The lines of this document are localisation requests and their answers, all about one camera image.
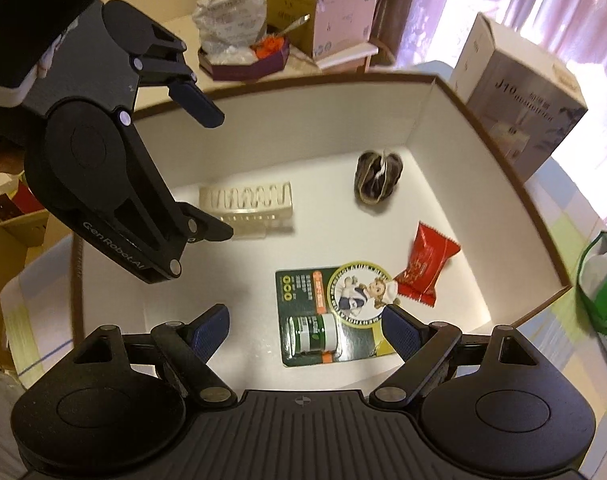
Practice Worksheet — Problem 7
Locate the green blister card package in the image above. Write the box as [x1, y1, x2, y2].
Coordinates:
[274, 260, 409, 368]

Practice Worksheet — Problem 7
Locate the plain cardboard box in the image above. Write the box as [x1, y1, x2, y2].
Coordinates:
[266, 0, 319, 56]

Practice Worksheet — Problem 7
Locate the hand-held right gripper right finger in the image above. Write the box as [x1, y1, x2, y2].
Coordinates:
[368, 306, 533, 407]

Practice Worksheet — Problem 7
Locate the checkered cloth covered desktop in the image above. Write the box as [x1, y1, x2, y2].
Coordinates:
[0, 157, 607, 480]

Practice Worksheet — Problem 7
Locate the dark red box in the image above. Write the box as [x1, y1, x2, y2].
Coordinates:
[0, 180, 44, 221]

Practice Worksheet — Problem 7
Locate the open cardboard box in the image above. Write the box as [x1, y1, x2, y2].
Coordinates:
[0, 210, 74, 371]

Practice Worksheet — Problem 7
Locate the purple hexagonal gift box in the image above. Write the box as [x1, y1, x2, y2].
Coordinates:
[197, 35, 290, 83]

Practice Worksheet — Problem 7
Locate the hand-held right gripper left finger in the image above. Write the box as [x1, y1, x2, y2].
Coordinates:
[73, 304, 235, 407]

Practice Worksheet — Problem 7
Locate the white appliance box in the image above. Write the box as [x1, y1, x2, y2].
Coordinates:
[451, 12, 589, 186]

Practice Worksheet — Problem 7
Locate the red candy packet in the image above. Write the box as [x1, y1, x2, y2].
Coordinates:
[393, 221, 461, 307]

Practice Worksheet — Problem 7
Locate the beige comb-shaped rack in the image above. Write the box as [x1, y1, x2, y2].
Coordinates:
[198, 180, 296, 238]

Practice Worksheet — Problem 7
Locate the brown hair scrunchie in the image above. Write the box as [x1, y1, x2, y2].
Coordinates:
[354, 149, 403, 206]

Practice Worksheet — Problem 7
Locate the brown cardboard box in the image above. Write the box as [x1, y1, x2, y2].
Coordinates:
[70, 72, 574, 391]

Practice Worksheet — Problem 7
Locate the pink box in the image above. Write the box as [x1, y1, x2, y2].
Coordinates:
[313, 0, 384, 58]

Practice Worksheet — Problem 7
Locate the metal spoon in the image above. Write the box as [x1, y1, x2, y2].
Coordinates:
[256, 14, 311, 43]

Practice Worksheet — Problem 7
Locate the clear plastic bag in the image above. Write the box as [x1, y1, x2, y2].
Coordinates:
[192, 0, 273, 66]

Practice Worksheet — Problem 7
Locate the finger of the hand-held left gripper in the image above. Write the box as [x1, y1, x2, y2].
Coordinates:
[102, 0, 225, 129]
[76, 111, 234, 285]

